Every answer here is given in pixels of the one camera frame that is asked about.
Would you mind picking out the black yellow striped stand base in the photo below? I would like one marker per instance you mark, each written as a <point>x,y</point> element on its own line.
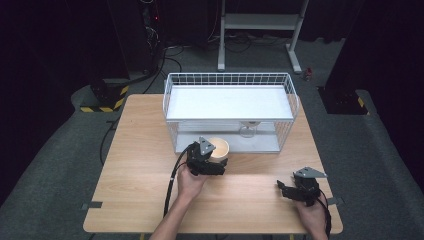
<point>106,96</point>
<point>343,101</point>

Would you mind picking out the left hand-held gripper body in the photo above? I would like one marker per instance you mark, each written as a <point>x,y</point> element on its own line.
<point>199,160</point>

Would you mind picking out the grey tape strip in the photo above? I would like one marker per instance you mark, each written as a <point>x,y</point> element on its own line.
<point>92,205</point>
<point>336,201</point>

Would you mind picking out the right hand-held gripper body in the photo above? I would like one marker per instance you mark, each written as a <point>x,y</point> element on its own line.
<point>306,188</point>

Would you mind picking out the person's left hand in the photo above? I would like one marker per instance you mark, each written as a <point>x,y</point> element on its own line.
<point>190,185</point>

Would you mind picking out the black computer tower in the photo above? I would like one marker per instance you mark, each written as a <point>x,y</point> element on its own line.
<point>133,33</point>

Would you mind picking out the person's right hand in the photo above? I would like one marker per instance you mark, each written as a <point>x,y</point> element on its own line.
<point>311,216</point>

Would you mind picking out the white mug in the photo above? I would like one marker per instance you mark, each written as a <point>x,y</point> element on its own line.
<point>220,148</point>

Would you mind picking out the white metal stand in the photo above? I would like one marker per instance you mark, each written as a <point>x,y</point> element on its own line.
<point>260,21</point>

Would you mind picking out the small red object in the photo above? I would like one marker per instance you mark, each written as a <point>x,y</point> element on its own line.
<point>308,74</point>

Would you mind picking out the glass jar with grey lid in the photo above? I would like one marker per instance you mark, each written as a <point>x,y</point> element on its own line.
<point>248,131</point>

